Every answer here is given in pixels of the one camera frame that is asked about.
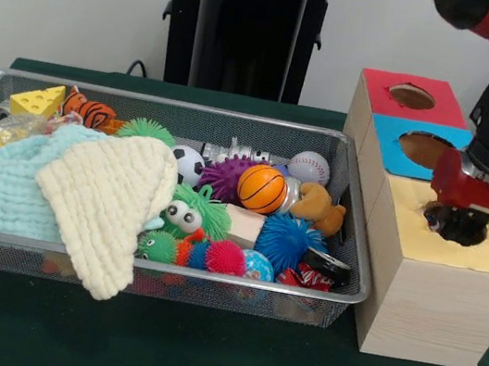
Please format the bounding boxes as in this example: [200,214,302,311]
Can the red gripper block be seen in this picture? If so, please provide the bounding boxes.
[426,145,489,221]

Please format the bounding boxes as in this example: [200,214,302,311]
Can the wooden box with three holes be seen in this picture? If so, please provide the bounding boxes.
[307,64,489,366]

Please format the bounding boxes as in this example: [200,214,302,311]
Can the shallow mesh bin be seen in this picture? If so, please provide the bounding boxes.
[0,66,398,334]

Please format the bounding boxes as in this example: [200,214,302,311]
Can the blue spiky ball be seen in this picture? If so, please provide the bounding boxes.
[250,208,334,284]

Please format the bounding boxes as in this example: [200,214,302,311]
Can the orange toy basketball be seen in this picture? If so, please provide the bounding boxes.
[232,160,293,219]

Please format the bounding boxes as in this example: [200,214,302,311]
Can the purple spiky ball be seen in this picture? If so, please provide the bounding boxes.
[195,147,273,209]

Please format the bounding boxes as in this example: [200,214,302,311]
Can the multicolour spiky caterpillar toy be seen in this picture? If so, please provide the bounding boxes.
[133,224,252,279]

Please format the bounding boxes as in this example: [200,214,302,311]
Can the green spiky toy with eyes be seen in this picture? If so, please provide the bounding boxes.
[156,177,239,248]

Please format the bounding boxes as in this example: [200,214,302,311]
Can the black and white soccer ball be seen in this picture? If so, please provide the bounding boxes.
[167,143,208,189]

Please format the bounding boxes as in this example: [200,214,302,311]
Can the dark green tablecloth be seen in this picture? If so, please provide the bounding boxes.
[0,53,489,366]

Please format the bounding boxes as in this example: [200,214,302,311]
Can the cream knitted cloth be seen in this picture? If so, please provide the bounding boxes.
[16,119,185,311]

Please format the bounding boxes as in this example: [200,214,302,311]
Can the orange tiger plush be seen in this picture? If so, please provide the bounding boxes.
[57,83,121,133]

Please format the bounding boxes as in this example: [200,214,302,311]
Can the yellow cheese wedge toy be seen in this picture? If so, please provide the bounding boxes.
[6,77,68,123]

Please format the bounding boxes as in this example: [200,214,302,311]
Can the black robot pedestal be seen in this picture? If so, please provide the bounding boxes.
[142,0,354,112]

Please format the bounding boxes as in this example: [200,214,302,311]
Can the black looped cable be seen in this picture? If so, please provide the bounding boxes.
[126,58,154,80]

